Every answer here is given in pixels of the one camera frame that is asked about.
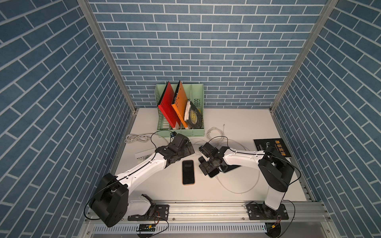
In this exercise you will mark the black phone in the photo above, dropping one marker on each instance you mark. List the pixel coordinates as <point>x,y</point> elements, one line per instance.
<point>213,172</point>

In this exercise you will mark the green file organizer rack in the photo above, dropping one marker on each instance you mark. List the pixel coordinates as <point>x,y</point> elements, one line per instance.
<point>195,93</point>

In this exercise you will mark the phone with orange case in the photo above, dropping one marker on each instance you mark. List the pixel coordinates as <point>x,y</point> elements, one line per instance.
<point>188,172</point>

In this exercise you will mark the small green circuit board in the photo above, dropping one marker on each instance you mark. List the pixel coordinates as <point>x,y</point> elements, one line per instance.
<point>148,228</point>

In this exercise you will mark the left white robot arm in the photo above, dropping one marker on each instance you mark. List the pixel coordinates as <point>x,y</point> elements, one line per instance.
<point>111,201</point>

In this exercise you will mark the orange folder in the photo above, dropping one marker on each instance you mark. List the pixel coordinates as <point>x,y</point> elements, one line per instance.
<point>179,104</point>

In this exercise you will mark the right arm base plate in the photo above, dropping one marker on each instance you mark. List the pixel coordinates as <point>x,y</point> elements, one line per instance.
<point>257,212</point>

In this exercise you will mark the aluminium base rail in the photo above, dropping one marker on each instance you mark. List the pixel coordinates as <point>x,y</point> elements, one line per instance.
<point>306,220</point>

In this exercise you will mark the black book gold lettering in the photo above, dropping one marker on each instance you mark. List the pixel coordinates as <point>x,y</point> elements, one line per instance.
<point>277,143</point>

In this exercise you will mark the black book in rack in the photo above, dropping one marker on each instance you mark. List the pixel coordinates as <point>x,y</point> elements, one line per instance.
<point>193,116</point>

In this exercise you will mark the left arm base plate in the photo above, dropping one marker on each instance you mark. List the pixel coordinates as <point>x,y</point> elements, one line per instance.
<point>160,211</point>

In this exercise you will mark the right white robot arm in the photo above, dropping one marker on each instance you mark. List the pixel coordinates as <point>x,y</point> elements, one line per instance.
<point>276,170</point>

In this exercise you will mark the white power strip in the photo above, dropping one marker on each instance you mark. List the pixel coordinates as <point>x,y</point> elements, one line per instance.
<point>144,154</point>

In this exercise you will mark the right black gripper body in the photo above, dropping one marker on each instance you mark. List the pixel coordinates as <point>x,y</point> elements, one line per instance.
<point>209,163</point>

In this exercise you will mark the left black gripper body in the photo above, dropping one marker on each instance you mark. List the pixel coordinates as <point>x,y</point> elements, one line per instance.
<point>184,151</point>

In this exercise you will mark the red folder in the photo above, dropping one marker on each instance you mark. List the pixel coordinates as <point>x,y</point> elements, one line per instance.
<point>165,106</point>

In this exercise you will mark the phone with green case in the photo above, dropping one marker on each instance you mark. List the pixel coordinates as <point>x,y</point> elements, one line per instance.
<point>228,168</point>

